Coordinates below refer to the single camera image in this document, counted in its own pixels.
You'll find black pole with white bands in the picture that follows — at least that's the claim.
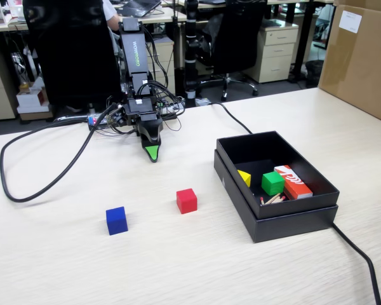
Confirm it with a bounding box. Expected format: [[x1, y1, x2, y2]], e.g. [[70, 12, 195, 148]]
[[183, 0, 200, 108]]

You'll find robot controller board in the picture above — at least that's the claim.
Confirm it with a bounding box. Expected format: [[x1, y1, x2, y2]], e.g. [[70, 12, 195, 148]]
[[154, 98, 185, 119]]

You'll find large black office chair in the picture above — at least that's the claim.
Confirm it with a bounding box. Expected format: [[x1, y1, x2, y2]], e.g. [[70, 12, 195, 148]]
[[22, 0, 124, 111]]

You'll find beige narrow drawer cabinet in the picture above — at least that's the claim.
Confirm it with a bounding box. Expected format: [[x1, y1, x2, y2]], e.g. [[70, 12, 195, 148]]
[[148, 35, 178, 93]]

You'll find black open box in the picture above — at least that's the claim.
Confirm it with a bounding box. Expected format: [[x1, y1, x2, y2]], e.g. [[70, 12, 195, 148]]
[[213, 149, 339, 244]]

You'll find beige office desk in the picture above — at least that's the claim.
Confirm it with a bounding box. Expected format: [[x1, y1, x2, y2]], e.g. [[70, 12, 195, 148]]
[[0, 5, 189, 33]]

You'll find white cardboard box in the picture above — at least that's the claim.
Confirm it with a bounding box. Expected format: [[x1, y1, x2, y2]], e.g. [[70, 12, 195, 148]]
[[15, 81, 52, 121]]

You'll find black legged office desk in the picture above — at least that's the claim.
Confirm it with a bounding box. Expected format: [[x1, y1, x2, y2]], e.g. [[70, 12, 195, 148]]
[[196, 0, 337, 84]]

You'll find blue wooden cube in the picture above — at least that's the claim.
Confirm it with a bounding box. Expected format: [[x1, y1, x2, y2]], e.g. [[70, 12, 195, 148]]
[[105, 206, 129, 236]]

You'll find orange white matchbox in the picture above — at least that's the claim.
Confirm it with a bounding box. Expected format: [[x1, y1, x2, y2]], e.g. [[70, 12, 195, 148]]
[[274, 165, 314, 200]]

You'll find black laptop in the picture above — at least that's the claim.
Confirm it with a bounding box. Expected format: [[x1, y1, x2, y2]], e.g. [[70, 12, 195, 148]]
[[115, 0, 163, 18]]

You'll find thin black wire bundle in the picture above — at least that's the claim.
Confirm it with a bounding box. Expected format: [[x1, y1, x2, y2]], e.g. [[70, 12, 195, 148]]
[[106, 25, 187, 136]]

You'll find beige three drawer cabinet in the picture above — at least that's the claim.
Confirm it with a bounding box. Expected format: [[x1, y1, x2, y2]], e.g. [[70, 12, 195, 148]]
[[243, 24, 300, 84]]

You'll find red wooden cube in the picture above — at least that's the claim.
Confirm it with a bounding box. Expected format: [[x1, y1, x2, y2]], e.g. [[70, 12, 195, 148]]
[[176, 187, 199, 215]]

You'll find black swivel office chair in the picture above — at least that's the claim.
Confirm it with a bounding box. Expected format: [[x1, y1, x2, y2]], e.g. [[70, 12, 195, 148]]
[[196, 0, 268, 102]]

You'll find black cardboard box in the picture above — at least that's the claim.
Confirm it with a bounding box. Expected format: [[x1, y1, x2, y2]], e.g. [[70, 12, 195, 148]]
[[215, 130, 341, 220]]

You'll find black trash bin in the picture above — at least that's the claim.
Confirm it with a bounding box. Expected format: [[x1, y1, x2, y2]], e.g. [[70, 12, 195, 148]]
[[304, 59, 325, 89]]

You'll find thick black cable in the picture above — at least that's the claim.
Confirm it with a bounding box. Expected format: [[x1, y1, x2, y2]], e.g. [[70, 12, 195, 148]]
[[0, 104, 121, 203]]

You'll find person in white shirt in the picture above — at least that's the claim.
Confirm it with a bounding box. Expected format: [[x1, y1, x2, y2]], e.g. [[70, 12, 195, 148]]
[[100, 0, 122, 32]]

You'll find yellow wooden block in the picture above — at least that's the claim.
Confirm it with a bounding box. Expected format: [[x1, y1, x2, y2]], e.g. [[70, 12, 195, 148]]
[[237, 169, 252, 188]]

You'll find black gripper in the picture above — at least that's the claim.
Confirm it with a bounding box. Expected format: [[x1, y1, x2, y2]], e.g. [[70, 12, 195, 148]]
[[123, 97, 164, 163]]

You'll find green wooden cube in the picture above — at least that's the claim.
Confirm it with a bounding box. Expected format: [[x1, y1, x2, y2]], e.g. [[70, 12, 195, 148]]
[[261, 172, 286, 196]]

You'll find large brown cardboard box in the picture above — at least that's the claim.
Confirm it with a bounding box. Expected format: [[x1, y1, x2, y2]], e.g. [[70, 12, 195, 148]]
[[317, 0, 381, 127]]

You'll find black power cable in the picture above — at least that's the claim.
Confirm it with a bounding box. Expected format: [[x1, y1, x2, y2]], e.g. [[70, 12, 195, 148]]
[[206, 101, 381, 305]]

